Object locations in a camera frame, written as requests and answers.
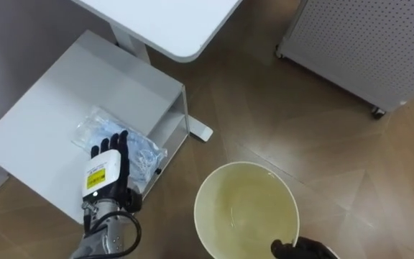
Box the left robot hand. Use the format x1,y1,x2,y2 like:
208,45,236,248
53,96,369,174
80,129,144,214

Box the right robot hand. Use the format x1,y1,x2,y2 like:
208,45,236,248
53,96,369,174
270,236,339,259

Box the clear plastic bag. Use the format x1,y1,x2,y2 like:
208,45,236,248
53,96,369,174
71,105,168,185

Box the cream round bucket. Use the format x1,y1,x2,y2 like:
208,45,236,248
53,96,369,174
193,161,300,259

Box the low white side table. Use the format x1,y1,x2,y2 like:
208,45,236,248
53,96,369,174
0,29,190,224

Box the white desk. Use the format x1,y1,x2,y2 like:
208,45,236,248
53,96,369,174
70,0,244,142

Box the white perforated metal cabinet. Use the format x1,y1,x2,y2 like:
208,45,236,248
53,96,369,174
275,0,414,120

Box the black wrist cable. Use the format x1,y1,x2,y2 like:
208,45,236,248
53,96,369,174
83,210,142,259

